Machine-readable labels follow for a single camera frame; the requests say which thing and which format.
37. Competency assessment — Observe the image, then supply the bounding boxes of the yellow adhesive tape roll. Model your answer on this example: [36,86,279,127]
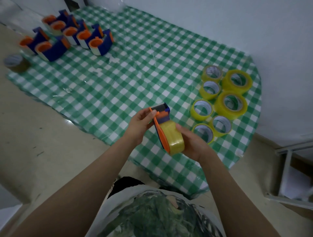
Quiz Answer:
[160,121,185,156]

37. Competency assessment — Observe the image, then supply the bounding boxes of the white metal frame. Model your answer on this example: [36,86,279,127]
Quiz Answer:
[264,140,313,211]

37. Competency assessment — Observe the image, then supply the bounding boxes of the white shirt with green print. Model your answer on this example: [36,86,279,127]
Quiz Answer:
[86,184,227,237]

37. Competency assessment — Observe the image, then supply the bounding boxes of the cluster of blue tape dispensers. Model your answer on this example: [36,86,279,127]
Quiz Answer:
[19,9,115,62]

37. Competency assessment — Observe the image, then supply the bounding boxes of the blue orange tape dispenser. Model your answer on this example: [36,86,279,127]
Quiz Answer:
[149,102,171,153]

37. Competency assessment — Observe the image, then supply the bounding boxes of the green checked tablecloth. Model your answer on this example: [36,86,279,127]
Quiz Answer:
[6,5,262,199]

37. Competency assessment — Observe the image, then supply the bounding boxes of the black shorts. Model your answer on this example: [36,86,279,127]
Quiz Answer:
[107,176,145,199]

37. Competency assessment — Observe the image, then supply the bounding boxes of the cluster of yellow tape rolls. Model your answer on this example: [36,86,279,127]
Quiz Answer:
[190,65,253,145]

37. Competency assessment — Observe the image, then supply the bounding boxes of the brown tape roll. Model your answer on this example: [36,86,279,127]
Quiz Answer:
[3,54,31,73]

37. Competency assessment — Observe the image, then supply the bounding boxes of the person's right forearm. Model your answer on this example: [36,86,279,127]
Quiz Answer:
[196,151,282,237]

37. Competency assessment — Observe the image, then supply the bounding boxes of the person's right hand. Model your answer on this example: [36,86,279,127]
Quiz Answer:
[176,124,216,163]

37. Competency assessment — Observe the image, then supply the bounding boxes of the person's left forearm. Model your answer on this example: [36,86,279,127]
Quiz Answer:
[9,135,138,237]

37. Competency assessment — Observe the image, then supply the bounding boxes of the person's left hand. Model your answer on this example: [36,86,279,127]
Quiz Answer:
[123,109,157,146]

